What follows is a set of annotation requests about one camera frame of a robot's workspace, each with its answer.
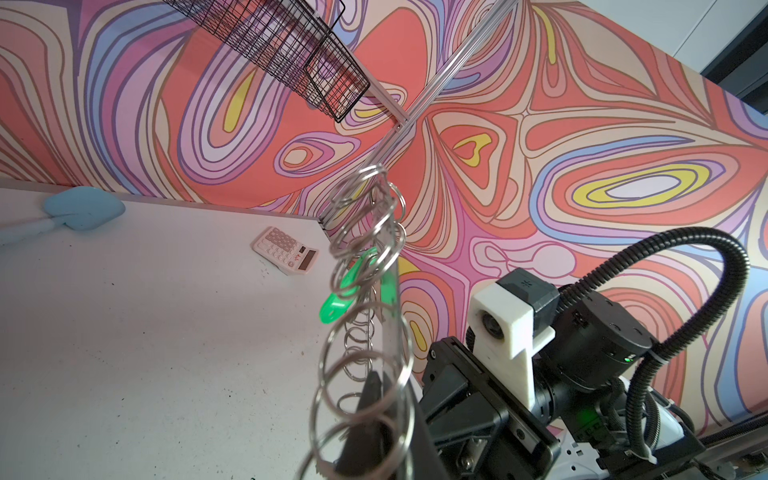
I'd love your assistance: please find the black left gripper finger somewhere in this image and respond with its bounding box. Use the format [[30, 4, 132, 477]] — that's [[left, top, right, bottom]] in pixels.
[[333, 372, 449, 480]]

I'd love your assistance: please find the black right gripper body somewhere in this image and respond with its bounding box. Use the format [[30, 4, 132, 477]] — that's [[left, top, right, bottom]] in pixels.
[[419, 337, 560, 479]]

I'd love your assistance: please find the green tagged key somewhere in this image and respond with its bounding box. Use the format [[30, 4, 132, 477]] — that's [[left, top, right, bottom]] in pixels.
[[318, 246, 399, 325]]

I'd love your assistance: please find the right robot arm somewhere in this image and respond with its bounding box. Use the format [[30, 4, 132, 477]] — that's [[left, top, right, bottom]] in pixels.
[[419, 283, 704, 479]]

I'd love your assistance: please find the light blue spatula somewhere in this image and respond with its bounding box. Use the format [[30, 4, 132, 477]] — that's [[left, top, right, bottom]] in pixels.
[[1, 186, 126, 247]]

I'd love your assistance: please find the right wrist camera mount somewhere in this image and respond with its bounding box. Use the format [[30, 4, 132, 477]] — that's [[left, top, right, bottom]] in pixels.
[[467, 268, 560, 410]]

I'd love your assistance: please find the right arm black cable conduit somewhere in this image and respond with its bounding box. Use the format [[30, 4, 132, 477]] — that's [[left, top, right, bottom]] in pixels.
[[557, 226, 751, 463]]

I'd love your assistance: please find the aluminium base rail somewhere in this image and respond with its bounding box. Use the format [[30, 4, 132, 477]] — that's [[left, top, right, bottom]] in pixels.
[[694, 412, 767, 479]]

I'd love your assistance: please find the black wire basket back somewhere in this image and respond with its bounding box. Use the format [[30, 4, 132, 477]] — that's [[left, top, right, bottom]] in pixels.
[[168, 0, 371, 122]]

